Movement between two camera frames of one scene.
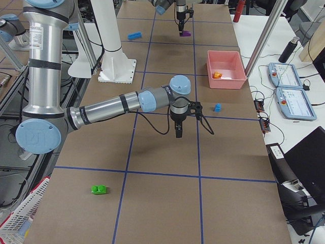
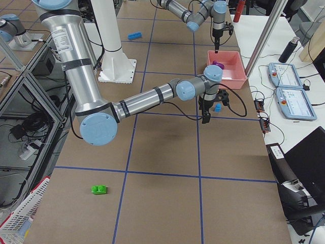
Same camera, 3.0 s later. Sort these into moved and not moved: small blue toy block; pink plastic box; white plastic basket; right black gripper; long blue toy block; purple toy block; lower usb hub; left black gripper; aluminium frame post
Moved: right black gripper; left black gripper; purple toy block
Not moved: aluminium frame post; lower usb hub; long blue toy block; white plastic basket; small blue toy block; pink plastic box
